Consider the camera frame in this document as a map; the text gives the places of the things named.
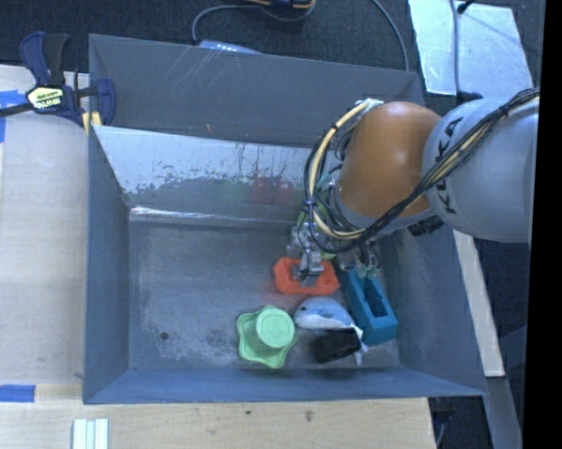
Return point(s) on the blue hollow block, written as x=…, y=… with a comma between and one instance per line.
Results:
x=359, y=303

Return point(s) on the grey metal bin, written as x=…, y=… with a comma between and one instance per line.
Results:
x=188, y=284

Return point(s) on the orange hollow block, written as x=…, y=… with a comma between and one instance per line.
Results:
x=285, y=277

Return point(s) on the blue and white toy shark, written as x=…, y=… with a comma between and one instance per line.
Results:
x=321, y=315

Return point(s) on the green cup with scalloped rim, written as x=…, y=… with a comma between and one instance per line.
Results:
x=268, y=333

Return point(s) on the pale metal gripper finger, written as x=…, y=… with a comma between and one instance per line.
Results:
x=315, y=273
x=303, y=271

